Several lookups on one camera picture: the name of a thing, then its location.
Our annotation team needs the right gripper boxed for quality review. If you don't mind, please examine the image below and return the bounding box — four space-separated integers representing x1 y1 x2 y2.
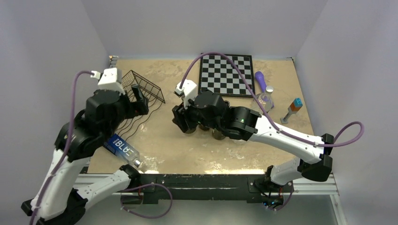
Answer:
172 92 222 132

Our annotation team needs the black wire wine rack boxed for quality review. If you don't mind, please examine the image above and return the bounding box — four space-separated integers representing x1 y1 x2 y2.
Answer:
116 70 166 140

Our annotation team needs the blue square bottle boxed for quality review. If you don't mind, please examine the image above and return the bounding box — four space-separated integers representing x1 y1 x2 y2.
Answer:
103 134 142 168

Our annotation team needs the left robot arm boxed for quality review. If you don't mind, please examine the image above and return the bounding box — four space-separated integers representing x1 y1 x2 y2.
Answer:
21 84 149 225

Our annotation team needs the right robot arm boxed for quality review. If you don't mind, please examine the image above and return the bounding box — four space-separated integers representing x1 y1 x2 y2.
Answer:
172 90 333 191

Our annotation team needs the clear empty wine bottle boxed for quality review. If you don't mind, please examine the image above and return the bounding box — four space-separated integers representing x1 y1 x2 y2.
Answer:
184 127 196 135

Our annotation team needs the green bottle grey neck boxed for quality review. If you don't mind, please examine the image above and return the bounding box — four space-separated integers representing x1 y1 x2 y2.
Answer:
199 125 210 131

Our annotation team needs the clear bottle far silver cap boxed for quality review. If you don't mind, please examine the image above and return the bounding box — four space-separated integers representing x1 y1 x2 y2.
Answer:
256 86 274 113

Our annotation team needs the black white chessboard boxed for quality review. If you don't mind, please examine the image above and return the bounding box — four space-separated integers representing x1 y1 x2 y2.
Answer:
198 54 255 98

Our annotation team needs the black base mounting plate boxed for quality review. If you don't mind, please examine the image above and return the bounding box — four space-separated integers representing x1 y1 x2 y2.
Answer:
125 174 294 204

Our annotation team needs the purple flashlight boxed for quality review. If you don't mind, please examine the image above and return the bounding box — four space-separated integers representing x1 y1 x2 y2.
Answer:
255 71 267 93

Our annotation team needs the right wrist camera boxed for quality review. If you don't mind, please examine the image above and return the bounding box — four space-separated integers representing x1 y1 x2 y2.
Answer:
175 80 198 109

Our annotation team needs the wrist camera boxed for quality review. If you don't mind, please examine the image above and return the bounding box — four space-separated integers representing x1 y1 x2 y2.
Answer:
175 80 198 109
98 67 125 95

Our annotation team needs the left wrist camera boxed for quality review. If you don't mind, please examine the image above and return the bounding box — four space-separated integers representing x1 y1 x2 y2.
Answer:
98 67 125 95

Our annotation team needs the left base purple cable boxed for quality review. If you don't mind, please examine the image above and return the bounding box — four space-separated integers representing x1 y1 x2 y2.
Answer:
119 183 175 219

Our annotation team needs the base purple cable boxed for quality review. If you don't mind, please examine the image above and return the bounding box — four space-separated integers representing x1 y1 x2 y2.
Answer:
119 183 175 219
264 186 295 212

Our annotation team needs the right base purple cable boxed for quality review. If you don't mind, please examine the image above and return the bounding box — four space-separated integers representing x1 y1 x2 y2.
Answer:
264 186 295 212

